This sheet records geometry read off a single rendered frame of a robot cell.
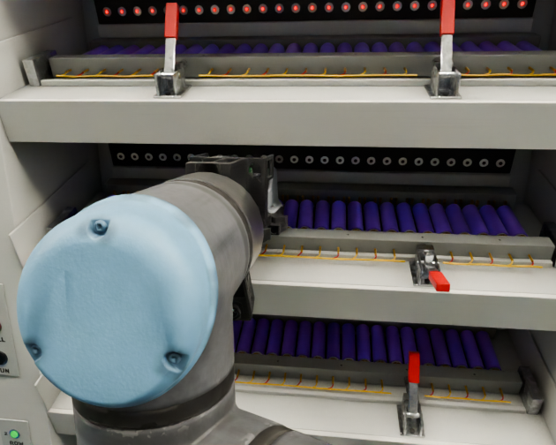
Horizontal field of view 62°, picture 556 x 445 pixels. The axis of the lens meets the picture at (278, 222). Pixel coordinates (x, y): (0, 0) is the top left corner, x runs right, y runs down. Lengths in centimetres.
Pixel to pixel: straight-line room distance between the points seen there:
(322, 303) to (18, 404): 41
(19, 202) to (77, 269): 37
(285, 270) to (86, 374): 32
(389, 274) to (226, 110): 24
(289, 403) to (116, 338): 42
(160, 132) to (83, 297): 30
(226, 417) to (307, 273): 26
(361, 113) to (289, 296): 20
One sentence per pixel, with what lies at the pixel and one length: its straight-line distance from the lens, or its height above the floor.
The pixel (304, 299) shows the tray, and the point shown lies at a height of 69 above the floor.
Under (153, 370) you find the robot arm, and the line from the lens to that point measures 22.
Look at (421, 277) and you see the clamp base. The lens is 51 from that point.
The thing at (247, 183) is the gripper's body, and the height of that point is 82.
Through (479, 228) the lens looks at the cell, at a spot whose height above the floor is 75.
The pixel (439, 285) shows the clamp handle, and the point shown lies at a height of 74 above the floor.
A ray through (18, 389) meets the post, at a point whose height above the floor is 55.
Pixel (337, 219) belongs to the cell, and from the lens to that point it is 56.
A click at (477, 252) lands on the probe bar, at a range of 55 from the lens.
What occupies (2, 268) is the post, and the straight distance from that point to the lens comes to 61.
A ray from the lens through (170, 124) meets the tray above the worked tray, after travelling 48.
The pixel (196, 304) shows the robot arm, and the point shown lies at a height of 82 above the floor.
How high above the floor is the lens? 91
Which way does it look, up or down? 16 degrees down
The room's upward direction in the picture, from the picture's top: straight up
